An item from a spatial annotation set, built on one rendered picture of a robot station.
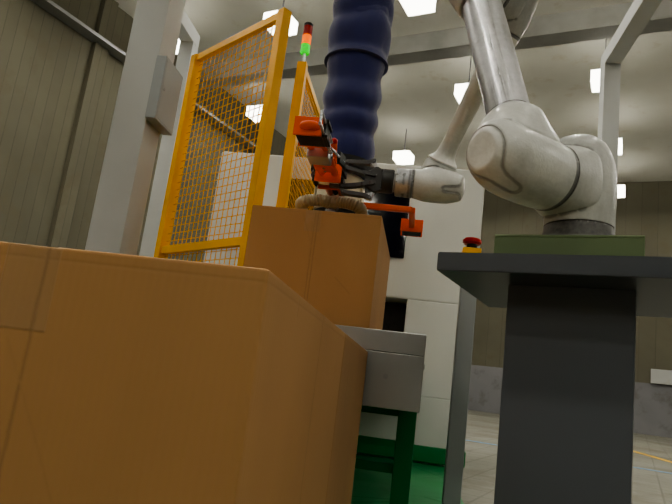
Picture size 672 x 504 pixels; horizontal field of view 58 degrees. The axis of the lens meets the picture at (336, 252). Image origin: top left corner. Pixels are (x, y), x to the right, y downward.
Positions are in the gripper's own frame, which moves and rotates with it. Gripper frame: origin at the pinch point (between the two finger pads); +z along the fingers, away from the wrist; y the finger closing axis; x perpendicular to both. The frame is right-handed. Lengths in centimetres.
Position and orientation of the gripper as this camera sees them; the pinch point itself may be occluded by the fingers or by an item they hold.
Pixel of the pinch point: (329, 175)
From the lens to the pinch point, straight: 191.9
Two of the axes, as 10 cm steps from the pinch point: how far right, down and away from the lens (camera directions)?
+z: -9.8, -1.1, 1.4
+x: 1.2, 2.1, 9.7
